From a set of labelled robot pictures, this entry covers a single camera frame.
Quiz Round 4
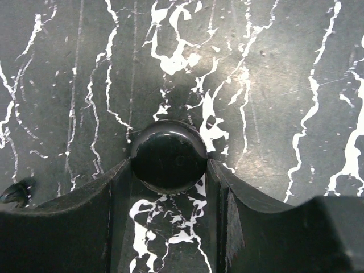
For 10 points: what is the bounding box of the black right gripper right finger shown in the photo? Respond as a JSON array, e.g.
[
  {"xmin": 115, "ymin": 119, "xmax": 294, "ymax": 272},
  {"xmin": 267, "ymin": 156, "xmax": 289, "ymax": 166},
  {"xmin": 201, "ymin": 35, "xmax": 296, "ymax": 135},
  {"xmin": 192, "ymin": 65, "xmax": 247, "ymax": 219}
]
[{"xmin": 206, "ymin": 159, "xmax": 363, "ymax": 272}]

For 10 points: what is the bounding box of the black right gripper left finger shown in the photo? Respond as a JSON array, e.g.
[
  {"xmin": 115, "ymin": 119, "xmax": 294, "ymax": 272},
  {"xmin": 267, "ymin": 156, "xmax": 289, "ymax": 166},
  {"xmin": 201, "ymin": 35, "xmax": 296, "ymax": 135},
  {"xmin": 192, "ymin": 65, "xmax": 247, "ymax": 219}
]
[{"xmin": 1, "ymin": 160, "xmax": 132, "ymax": 272}]

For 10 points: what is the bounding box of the black round earbud case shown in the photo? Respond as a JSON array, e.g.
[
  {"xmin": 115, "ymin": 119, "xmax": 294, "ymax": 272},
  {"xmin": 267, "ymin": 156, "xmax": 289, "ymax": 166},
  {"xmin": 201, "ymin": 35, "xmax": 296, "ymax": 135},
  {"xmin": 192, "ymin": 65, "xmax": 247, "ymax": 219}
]
[{"xmin": 130, "ymin": 119, "xmax": 208, "ymax": 194}]

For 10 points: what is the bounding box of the black wireless earbud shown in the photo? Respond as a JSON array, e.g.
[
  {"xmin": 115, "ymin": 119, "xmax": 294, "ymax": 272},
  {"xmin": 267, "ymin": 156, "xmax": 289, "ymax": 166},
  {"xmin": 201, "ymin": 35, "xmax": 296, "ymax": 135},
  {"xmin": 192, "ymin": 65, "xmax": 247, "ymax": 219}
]
[{"xmin": 1, "ymin": 177, "xmax": 36, "ymax": 208}]

